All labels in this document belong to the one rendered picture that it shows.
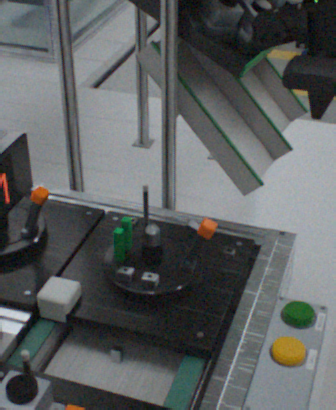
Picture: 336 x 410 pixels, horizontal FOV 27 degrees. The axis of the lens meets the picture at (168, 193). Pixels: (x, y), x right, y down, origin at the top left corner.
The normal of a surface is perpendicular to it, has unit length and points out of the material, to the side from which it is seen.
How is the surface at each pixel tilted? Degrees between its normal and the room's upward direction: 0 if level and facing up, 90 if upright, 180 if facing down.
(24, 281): 0
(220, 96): 45
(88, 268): 0
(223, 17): 111
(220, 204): 0
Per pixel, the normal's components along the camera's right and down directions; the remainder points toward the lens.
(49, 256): 0.00, -0.84
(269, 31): -0.30, 0.54
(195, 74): 0.61, -0.40
